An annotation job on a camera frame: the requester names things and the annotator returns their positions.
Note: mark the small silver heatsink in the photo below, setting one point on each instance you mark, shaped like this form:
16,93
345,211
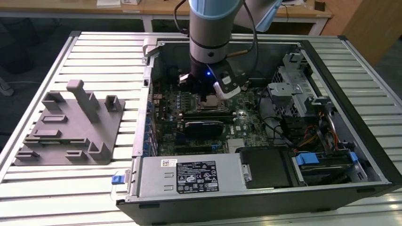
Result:
235,143

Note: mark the white paper box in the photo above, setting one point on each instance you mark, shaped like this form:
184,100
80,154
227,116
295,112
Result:
108,2

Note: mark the CPU socket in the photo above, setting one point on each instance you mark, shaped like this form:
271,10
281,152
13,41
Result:
210,109

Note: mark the blue plastic latch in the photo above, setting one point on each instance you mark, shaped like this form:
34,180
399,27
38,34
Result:
118,179

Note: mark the black open PC case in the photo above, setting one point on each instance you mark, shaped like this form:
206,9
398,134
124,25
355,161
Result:
251,209

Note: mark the small white box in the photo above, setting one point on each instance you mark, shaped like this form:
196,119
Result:
130,2

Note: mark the small black box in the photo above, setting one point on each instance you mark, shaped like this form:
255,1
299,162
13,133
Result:
319,5

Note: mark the blue expansion slot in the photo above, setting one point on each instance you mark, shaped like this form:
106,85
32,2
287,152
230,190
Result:
215,147

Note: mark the wooden desk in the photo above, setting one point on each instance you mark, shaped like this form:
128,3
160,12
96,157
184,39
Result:
307,13

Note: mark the green motherboard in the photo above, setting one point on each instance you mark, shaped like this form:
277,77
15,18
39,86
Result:
254,139

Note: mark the black expansion slot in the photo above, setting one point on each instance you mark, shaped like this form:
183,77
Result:
192,149

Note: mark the grey parts rack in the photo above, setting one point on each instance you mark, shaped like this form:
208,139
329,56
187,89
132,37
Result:
78,131

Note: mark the blue disk carrier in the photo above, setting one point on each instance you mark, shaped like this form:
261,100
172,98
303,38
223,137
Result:
306,160

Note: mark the silver drive cage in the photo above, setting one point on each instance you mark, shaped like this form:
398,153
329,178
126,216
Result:
283,90

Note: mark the brown wooden cabinet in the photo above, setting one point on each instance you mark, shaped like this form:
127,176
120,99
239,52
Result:
370,28

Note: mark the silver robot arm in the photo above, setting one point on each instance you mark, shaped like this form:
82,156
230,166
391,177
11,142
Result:
207,40

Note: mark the black RAM slot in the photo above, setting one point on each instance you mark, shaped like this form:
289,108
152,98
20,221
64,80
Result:
207,114
207,118

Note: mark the silver CPU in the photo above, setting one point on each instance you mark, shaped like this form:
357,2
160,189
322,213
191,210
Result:
211,103

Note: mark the round coin battery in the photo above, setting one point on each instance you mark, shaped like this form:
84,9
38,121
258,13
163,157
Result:
245,88

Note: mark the grey stand foot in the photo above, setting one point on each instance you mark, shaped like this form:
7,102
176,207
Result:
5,88

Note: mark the silver power supply unit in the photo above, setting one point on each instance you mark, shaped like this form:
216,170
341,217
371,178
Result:
156,174

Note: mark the small white wrist camera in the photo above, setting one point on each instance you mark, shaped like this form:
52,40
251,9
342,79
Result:
183,79

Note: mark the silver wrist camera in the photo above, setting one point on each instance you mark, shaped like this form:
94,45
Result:
227,90

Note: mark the black graphics card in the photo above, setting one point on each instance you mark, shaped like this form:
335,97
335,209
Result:
203,129

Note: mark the green RAM stick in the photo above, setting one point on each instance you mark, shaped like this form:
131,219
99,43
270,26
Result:
67,141

